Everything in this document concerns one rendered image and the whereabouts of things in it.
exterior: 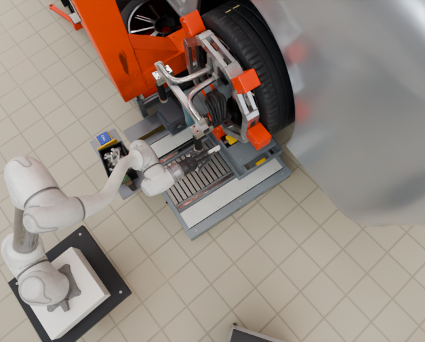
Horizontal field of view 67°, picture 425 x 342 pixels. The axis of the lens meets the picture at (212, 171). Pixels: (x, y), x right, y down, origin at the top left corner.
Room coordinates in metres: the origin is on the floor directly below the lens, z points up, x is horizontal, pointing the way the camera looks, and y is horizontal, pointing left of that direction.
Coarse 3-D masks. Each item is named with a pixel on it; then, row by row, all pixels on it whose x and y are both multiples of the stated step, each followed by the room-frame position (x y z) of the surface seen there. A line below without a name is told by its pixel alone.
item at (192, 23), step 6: (192, 12) 1.14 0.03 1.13; (198, 12) 1.14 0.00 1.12; (180, 18) 1.14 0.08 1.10; (186, 18) 1.11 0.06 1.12; (192, 18) 1.12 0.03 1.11; (198, 18) 1.12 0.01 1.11; (186, 24) 1.10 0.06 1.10; (192, 24) 1.10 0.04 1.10; (198, 24) 1.10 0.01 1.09; (186, 30) 1.10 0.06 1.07; (192, 30) 1.08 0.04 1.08; (198, 30) 1.09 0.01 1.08; (204, 30) 1.09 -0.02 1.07; (192, 36) 1.06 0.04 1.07
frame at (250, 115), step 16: (208, 32) 1.03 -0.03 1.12; (192, 48) 1.17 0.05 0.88; (208, 48) 0.94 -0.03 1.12; (224, 48) 0.94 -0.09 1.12; (192, 64) 1.12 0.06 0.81; (224, 64) 0.85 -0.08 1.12; (240, 96) 0.75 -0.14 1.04; (256, 112) 0.71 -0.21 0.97; (224, 128) 0.83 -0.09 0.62; (240, 128) 0.79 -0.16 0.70
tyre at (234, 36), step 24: (240, 0) 1.17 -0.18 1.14; (216, 24) 1.04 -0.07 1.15; (240, 24) 1.00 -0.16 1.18; (264, 24) 0.99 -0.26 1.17; (240, 48) 0.89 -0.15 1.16; (264, 48) 0.89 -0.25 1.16; (264, 72) 0.80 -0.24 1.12; (264, 96) 0.74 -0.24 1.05; (288, 96) 0.75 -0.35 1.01; (264, 120) 0.70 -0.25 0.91; (288, 120) 0.72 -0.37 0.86
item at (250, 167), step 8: (208, 136) 1.04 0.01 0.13; (216, 144) 0.97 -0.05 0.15; (224, 152) 0.90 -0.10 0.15; (264, 152) 0.88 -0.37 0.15; (272, 152) 0.86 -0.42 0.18; (280, 152) 0.87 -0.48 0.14; (224, 160) 0.86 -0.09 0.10; (232, 160) 0.84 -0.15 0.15; (256, 160) 0.82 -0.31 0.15; (264, 160) 0.81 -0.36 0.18; (232, 168) 0.78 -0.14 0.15; (240, 168) 0.77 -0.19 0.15; (248, 168) 0.76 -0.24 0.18; (256, 168) 0.78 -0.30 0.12; (240, 176) 0.71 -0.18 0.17
